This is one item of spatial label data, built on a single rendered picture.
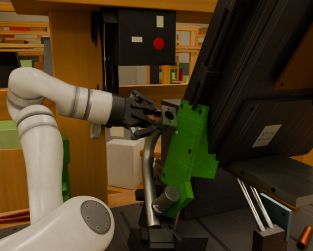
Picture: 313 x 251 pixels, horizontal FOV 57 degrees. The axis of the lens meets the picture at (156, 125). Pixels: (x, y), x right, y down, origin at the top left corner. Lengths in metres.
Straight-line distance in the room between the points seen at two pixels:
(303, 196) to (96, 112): 0.43
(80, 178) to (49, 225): 0.59
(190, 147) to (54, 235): 0.36
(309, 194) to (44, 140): 0.48
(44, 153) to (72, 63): 0.43
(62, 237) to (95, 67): 0.61
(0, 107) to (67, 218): 0.64
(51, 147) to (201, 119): 0.30
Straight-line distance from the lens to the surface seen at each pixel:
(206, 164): 0.67
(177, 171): 0.67
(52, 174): 0.52
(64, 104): 0.62
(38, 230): 0.39
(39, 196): 0.51
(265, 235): 0.69
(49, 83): 0.62
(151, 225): 0.70
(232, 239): 0.85
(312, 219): 1.02
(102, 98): 0.63
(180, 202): 0.65
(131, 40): 0.83
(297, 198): 0.58
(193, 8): 0.89
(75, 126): 0.92
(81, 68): 0.90
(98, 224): 0.44
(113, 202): 1.06
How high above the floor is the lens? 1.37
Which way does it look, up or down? 13 degrees down
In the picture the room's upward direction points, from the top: straight up
